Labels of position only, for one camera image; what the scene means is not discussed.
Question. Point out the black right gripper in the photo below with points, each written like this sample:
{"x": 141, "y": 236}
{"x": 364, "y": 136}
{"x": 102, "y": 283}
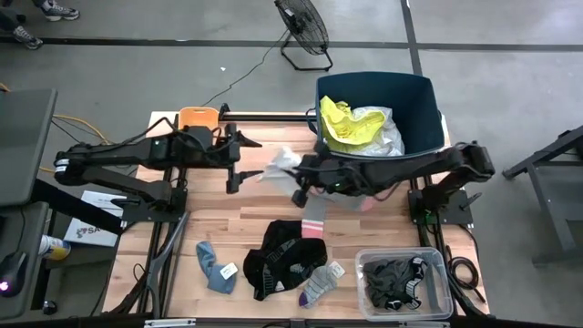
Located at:
{"x": 328, "y": 175}

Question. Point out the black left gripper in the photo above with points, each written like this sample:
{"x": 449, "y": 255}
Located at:
{"x": 225, "y": 150}

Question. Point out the plain white cloth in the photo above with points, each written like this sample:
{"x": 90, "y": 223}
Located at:
{"x": 280, "y": 166}

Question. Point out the grey sock with pink stripes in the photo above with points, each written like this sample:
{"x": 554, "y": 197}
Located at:
{"x": 313, "y": 218}

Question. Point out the yellow cloth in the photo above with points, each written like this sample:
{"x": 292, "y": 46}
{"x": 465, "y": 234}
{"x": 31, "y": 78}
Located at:
{"x": 346, "y": 127}

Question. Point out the black underwear with tag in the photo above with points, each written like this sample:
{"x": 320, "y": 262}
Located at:
{"x": 287, "y": 262}

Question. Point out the white leaf print cloth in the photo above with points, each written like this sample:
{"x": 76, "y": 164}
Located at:
{"x": 387, "y": 132}

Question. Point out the grey sock with purple toe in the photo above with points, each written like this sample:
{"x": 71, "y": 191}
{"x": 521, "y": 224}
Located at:
{"x": 319, "y": 284}

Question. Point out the blue sock with white tag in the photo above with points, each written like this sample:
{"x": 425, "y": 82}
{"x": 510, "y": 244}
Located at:
{"x": 214, "y": 273}

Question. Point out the dark grey underwear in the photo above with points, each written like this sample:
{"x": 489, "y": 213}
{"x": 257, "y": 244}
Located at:
{"x": 391, "y": 282}

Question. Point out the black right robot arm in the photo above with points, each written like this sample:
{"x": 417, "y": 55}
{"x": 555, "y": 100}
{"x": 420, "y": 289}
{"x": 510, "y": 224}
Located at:
{"x": 410, "y": 171}

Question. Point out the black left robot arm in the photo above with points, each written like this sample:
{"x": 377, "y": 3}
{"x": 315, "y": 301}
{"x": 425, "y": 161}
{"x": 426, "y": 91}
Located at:
{"x": 136, "y": 152}

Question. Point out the orange plastic basket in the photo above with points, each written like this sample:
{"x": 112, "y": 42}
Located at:
{"x": 198, "y": 118}

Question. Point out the dark blue plastic bin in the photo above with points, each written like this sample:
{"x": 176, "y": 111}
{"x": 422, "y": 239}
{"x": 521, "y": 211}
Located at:
{"x": 410, "y": 105}

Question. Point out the black floor fan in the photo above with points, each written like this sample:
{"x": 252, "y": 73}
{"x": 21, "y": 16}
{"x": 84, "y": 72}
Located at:
{"x": 305, "y": 25}

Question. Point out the white printed paper sheet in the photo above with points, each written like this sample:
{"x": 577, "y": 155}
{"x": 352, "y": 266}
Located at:
{"x": 91, "y": 232}

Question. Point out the clear plastic container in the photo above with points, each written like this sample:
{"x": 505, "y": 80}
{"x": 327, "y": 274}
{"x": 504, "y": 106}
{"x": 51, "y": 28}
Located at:
{"x": 442, "y": 291}

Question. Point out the white yellow can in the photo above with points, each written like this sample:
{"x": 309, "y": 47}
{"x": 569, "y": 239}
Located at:
{"x": 54, "y": 248}

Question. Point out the dark grey monitor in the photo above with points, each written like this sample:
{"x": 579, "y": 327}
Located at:
{"x": 23, "y": 146}

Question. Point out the dark grey side desk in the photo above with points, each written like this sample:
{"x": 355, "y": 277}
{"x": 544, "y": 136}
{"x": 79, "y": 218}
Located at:
{"x": 32, "y": 228}

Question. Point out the person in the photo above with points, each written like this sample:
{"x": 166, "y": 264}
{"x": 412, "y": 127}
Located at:
{"x": 57, "y": 10}

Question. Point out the black caster wheel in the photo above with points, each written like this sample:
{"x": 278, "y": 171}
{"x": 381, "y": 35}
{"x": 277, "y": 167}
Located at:
{"x": 49, "y": 308}

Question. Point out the dark grey metal stand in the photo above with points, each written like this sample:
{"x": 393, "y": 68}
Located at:
{"x": 553, "y": 214}

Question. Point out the black computer mouse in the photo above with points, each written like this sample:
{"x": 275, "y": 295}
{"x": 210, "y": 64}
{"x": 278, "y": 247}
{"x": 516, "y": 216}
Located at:
{"x": 13, "y": 273}

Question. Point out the black metal table frame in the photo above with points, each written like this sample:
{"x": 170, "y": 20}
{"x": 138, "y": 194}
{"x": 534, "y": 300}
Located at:
{"x": 268, "y": 117}

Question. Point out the silver metal bracket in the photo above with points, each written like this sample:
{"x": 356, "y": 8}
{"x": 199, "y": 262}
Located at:
{"x": 168, "y": 323}
{"x": 423, "y": 324}

